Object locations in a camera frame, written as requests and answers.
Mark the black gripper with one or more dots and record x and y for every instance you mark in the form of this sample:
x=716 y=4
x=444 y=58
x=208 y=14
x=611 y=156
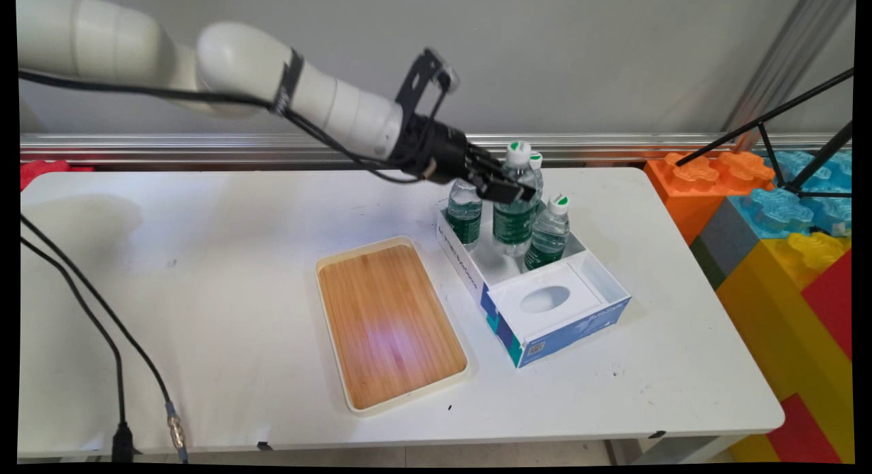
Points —
x=439 y=150

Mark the clear water bottle green label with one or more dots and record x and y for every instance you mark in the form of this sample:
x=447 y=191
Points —
x=537 y=162
x=549 y=234
x=464 y=215
x=514 y=222

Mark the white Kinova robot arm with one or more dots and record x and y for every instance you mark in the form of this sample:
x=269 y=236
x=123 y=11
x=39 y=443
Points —
x=238 y=62

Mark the white and blue cardboard box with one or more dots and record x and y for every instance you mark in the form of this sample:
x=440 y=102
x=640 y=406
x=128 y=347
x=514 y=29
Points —
x=545 y=317

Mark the white tray with wooden base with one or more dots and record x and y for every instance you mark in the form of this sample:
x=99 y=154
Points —
x=388 y=321

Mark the orange giant toy brick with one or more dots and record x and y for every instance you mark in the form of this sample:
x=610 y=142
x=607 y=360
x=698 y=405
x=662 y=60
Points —
x=695 y=188

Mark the grey giant toy brick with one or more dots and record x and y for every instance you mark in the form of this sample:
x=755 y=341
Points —
x=722 y=246

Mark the black tripod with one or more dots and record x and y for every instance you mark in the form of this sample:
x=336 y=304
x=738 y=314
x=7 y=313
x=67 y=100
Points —
x=770 y=120

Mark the light blue giant toy brick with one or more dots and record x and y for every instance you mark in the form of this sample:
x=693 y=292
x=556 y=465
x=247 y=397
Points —
x=783 y=212

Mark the yellow giant toy brick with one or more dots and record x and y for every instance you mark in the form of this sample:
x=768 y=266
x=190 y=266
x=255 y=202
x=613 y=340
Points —
x=776 y=310

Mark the red giant toy brick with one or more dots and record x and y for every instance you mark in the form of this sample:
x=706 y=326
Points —
x=834 y=297
x=804 y=433

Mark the red toy brick behind table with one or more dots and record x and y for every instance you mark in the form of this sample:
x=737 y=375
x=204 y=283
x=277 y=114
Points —
x=44 y=169

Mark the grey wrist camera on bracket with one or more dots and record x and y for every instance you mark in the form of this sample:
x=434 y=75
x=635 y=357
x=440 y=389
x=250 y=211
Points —
x=428 y=79

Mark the aluminium rail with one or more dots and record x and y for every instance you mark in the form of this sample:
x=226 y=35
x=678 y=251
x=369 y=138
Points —
x=170 y=147

